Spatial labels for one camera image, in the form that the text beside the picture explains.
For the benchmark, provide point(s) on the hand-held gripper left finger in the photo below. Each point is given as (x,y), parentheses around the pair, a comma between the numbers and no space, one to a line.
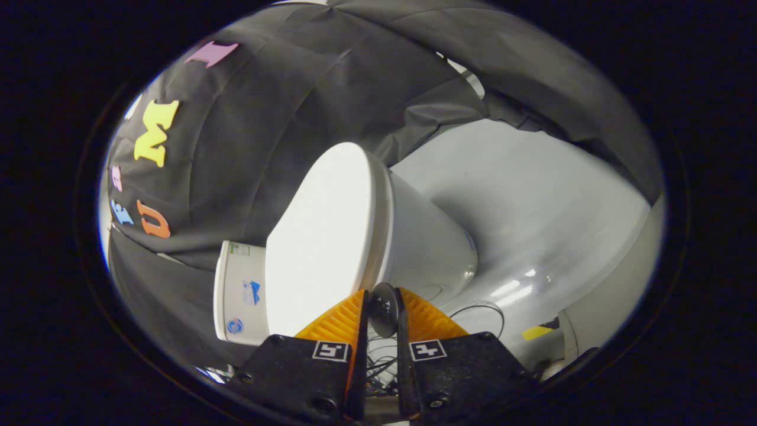
(295,373)

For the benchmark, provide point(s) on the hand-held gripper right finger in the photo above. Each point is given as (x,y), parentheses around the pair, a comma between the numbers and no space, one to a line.
(461,373)

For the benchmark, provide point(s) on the grey round lid pull tab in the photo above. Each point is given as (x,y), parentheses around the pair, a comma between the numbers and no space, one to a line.
(384,310)

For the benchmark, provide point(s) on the white toilet lid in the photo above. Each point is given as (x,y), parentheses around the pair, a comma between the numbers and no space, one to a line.
(325,236)

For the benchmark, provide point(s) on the yellow floor tape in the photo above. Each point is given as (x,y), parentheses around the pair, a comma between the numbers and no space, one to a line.
(537,332)

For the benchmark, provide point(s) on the black backdrop cloth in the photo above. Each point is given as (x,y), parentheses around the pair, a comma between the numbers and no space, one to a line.
(248,148)

